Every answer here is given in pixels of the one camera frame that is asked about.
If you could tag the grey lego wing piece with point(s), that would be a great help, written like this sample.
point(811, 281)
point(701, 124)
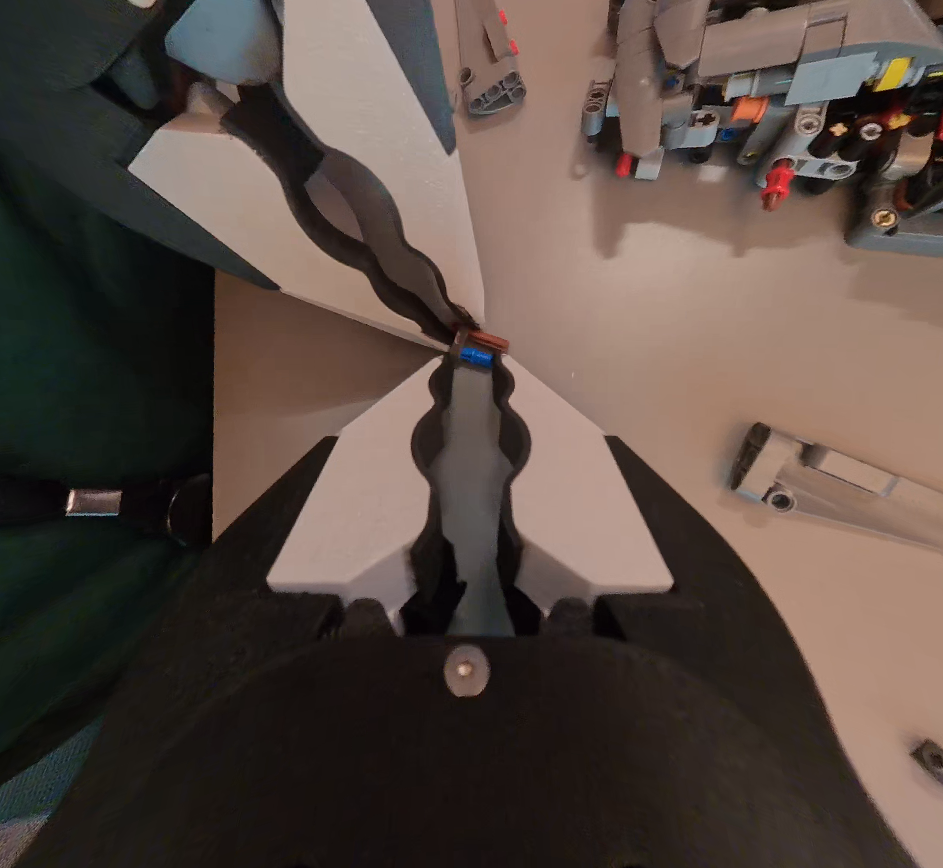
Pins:
point(479, 6)

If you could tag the grey black lego spaceship model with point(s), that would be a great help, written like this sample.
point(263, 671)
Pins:
point(773, 43)

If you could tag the grey lego wing dark connector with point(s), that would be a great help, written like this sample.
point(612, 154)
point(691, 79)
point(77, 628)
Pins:
point(847, 492)

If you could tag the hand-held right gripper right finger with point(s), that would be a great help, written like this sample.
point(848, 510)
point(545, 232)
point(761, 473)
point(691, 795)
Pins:
point(589, 514)

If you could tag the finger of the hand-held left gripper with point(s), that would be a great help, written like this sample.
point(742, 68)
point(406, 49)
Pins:
point(383, 72)
point(221, 197)

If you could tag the blue lego pin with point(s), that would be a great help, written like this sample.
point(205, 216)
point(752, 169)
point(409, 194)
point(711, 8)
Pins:
point(477, 357)

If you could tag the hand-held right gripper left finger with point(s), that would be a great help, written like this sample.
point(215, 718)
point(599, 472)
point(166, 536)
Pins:
point(346, 514)

